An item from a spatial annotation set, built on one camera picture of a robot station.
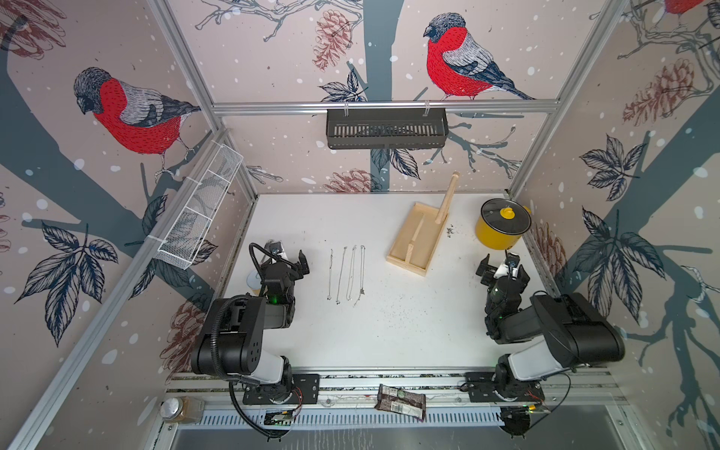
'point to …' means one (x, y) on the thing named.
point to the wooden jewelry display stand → (418, 240)
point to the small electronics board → (278, 418)
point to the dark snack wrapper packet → (400, 400)
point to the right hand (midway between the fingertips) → (505, 257)
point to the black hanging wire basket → (386, 128)
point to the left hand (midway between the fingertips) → (291, 248)
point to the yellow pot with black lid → (502, 223)
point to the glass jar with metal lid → (184, 408)
